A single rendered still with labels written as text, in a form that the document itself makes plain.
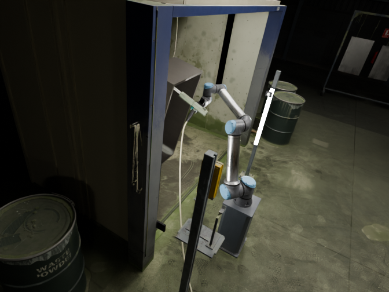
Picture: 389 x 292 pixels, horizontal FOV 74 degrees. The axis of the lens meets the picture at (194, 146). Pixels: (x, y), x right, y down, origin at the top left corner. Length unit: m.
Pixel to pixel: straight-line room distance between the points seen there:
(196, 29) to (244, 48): 0.87
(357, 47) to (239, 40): 5.13
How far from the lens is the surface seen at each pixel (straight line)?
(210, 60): 4.58
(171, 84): 2.34
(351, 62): 8.91
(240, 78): 4.42
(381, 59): 9.04
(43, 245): 2.04
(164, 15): 1.56
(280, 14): 4.16
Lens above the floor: 2.42
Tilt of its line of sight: 32 degrees down
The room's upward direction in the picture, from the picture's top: 9 degrees clockwise
